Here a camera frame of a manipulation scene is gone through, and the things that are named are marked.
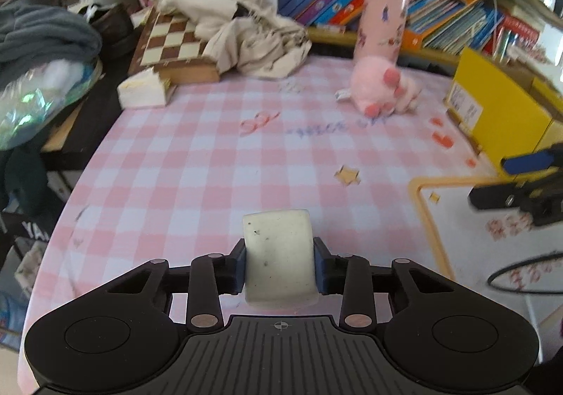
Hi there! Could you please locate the pink plush toy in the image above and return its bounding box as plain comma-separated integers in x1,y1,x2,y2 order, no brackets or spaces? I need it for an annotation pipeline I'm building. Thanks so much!
335,56,423,117

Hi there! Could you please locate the black cable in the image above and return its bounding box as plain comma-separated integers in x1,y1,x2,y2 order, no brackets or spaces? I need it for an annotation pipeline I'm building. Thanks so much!
487,251,563,294

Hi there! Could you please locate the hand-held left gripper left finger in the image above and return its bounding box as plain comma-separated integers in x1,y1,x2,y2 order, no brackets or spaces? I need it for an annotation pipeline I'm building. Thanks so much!
108,239,246,331

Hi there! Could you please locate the wooden bookshelf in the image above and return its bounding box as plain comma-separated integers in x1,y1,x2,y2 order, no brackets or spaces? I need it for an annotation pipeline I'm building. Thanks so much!
251,0,563,114

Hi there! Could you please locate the dark side table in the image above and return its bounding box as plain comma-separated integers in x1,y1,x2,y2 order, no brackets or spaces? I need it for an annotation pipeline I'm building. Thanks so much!
40,70,129,172

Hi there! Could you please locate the white eraser block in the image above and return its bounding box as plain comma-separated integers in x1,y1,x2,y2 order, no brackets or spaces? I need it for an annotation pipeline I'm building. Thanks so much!
243,209,320,310

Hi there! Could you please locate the yellow cardboard box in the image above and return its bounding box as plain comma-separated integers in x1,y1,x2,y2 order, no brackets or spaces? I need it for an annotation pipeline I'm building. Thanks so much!
443,47,563,178

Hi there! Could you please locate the yellow-framed white board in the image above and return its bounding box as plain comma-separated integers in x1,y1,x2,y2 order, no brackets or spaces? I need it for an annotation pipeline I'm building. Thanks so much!
408,177,563,334

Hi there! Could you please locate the pink patterned box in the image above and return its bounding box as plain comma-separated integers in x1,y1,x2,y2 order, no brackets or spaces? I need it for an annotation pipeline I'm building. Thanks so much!
354,0,411,67

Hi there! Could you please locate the pink checkered desktop mat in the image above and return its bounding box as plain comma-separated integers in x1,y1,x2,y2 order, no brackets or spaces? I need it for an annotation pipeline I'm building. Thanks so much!
18,47,504,382

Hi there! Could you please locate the dark brown bag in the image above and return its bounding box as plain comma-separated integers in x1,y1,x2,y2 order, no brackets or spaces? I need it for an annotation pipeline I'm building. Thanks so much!
81,3,135,60

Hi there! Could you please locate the beige crumpled cloth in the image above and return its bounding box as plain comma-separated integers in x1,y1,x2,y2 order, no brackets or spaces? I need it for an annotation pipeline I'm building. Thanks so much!
150,0,313,80

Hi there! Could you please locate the grey folded blanket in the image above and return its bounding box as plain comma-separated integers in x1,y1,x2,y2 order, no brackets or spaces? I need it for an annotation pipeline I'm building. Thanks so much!
0,4,103,89

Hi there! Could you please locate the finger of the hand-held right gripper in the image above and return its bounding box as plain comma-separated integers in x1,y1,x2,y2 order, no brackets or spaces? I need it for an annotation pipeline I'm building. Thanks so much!
501,148,563,176
468,177,563,227

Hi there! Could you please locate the row of books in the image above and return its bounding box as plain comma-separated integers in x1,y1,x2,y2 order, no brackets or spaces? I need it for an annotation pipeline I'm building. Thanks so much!
278,0,548,64

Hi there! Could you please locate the wooden star piece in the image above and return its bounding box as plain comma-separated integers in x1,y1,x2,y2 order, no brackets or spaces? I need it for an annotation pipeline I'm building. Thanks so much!
334,165,362,186

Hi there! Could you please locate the wooden chessboard box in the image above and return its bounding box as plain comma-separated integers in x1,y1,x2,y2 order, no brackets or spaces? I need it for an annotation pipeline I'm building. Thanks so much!
127,8,221,86

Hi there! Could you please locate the iridescent plastic bag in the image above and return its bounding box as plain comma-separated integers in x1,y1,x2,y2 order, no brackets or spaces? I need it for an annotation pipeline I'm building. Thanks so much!
0,60,105,150

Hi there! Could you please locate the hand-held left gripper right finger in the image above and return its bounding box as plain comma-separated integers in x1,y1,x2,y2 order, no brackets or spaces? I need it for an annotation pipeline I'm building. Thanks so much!
313,238,458,330

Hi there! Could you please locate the white foam block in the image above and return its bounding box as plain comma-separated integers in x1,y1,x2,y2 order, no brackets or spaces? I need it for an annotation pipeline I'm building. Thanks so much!
116,67,177,108

